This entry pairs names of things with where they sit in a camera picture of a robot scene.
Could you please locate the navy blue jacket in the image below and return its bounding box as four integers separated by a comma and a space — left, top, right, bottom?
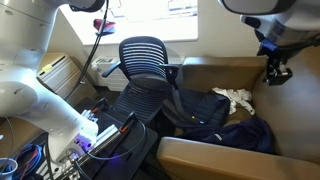
184, 116, 276, 155

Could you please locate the white cup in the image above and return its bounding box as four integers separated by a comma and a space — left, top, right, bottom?
0, 157, 19, 180

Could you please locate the brown leather armchair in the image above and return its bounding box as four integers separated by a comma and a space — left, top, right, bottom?
156, 39, 320, 180

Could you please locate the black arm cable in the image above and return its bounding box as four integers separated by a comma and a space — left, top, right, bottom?
78, 0, 111, 85

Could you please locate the black clamp orange trigger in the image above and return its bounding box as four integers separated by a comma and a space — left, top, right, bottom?
119, 111, 138, 134
90, 97, 108, 114

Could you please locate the dark navy jacket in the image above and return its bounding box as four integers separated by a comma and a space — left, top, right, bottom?
162, 87, 232, 129

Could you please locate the wooden drawer cabinet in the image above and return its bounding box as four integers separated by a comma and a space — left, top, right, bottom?
35, 52, 98, 106

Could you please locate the black looped base cable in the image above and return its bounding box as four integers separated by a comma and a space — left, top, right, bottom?
71, 119, 148, 180

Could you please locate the black robot table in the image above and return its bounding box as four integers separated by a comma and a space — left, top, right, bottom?
33, 96, 159, 180

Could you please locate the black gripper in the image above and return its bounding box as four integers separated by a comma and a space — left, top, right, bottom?
257, 41, 294, 86

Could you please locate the maroon and blue cap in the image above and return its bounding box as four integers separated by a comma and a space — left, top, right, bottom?
92, 18, 117, 36

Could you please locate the blue cable bundle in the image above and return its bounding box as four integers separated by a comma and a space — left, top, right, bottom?
11, 143, 44, 180

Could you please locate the aluminium rail mount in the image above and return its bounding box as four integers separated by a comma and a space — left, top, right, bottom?
49, 123, 123, 178

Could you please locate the black slatted office chair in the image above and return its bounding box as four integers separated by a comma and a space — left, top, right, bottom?
101, 35, 180, 126

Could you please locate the bright glass window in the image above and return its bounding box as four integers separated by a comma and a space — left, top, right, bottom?
61, 0, 199, 46

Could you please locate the white crumpled cloth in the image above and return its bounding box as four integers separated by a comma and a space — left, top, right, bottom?
211, 87, 256, 116

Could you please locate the white wall heater unit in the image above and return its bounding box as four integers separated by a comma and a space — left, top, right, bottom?
90, 56, 128, 93

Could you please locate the yellow-green sticky note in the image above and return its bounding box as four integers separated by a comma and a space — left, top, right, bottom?
41, 63, 54, 73

